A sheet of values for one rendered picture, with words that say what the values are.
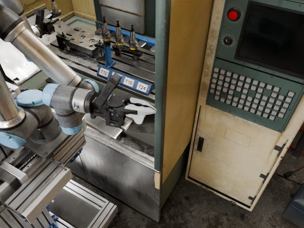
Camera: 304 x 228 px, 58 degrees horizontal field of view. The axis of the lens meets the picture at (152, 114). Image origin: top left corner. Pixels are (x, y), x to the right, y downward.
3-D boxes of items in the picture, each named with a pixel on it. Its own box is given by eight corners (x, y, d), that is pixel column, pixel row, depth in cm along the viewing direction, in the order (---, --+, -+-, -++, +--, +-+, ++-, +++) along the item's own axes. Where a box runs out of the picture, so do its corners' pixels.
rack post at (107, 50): (108, 69, 209) (103, 34, 188) (102, 67, 211) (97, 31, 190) (116, 63, 215) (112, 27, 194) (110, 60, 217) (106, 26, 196)
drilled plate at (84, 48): (92, 55, 215) (92, 50, 211) (65, 45, 225) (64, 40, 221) (110, 42, 228) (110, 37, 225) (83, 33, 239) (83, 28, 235)
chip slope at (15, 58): (32, 92, 232) (22, 67, 214) (-18, 68, 256) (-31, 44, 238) (98, 44, 286) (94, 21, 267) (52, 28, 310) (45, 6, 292)
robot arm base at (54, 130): (45, 148, 123) (39, 134, 116) (21, 135, 128) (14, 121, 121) (68, 126, 132) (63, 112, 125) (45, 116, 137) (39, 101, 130)
